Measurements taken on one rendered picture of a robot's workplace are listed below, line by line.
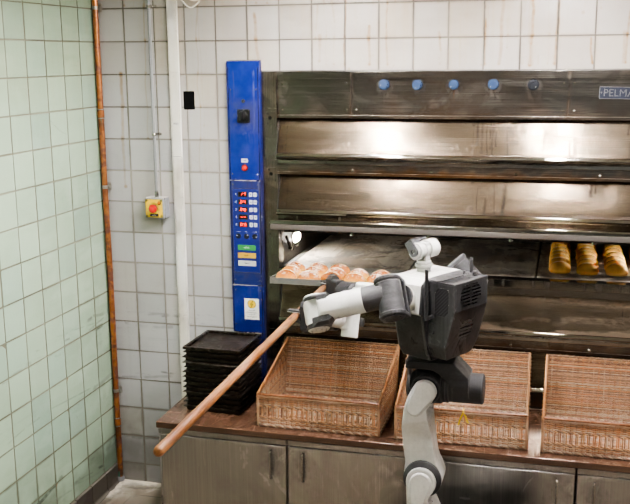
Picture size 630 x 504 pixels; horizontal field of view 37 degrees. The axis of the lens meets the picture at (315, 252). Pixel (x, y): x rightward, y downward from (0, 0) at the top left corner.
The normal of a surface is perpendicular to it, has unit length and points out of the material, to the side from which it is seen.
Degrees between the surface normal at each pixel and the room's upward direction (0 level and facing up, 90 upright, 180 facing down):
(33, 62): 90
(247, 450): 91
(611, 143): 70
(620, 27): 90
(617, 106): 90
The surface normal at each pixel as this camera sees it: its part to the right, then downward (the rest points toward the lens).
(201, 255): -0.26, 0.20
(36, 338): 0.97, 0.04
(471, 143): -0.24, -0.14
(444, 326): -0.70, 0.15
